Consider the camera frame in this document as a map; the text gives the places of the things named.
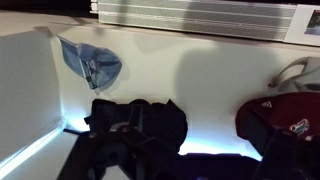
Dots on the light blue denim hat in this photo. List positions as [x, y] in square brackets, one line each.
[96, 65]

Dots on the maroon baseball cap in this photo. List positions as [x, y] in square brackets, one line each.
[283, 110]

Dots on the grey knit beanie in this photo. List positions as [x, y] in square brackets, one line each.
[306, 75]

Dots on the colour photo print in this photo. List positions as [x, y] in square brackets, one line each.
[314, 23]

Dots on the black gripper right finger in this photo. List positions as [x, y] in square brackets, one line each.
[290, 160]

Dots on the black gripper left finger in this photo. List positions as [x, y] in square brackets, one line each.
[106, 156]

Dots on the black cloth garment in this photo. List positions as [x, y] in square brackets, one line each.
[160, 120]

